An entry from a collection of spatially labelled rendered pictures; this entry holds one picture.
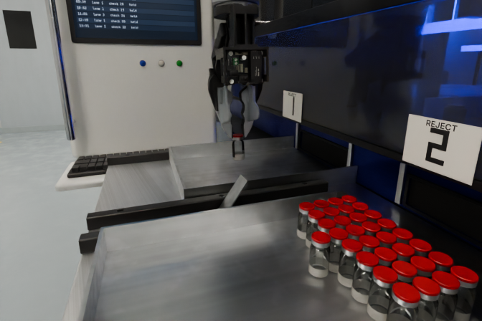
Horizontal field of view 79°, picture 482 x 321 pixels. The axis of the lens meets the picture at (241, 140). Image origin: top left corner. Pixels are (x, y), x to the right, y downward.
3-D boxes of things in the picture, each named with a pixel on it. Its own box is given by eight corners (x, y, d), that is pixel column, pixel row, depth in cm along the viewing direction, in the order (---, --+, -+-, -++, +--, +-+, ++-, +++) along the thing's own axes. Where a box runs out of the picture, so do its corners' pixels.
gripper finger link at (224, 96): (221, 144, 47) (223, 86, 45) (214, 136, 52) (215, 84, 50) (239, 144, 48) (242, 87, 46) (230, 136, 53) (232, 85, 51)
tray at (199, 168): (293, 147, 82) (293, 135, 81) (356, 182, 58) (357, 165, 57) (169, 160, 71) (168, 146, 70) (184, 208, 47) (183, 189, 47)
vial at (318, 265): (320, 264, 34) (323, 228, 33) (332, 276, 32) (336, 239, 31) (304, 267, 34) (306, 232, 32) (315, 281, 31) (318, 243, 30)
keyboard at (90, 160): (201, 150, 105) (201, 144, 104) (210, 163, 92) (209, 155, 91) (77, 163, 92) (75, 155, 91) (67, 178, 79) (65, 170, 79)
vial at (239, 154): (242, 156, 55) (242, 134, 54) (246, 160, 53) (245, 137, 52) (231, 157, 54) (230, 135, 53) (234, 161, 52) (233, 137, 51)
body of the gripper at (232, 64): (222, 88, 43) (219, 0, 40) (211, 85, 51) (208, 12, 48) (270, 86, 45) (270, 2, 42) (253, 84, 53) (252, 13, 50)
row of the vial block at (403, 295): (308, 230, 41) (310, 200, 40) (419, 342, 25) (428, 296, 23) (293, 233, 40) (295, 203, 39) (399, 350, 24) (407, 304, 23)
